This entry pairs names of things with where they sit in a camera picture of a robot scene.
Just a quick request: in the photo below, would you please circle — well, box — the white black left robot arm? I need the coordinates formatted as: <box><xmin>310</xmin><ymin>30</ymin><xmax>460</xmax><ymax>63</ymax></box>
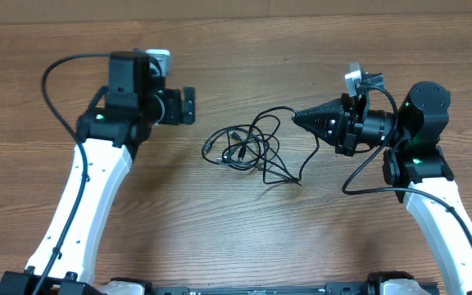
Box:
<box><xmin>0</xmin><ymin>49</ymin><xmax>195</xmax><ymax>294</ymax></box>

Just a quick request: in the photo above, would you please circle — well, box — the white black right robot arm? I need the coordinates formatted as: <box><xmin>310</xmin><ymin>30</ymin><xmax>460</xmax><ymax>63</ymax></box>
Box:
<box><xmin>293</xmin><ymin>81</ymin><xmax>472</xmax><ymax>294</ymax></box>

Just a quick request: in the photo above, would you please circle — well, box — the black USB cable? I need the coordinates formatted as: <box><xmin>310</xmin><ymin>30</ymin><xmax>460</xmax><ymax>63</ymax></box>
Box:
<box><xmin>201</xmin><ymin>105</ymin><xmax>321</xmax><ymax>188</ymax></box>

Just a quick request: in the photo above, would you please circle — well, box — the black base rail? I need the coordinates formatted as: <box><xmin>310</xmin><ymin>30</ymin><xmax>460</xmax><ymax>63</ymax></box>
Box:
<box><xmin>96</xmin><ymin>270</ymin><xmax>440</xmax><ymax>295</ymax></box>

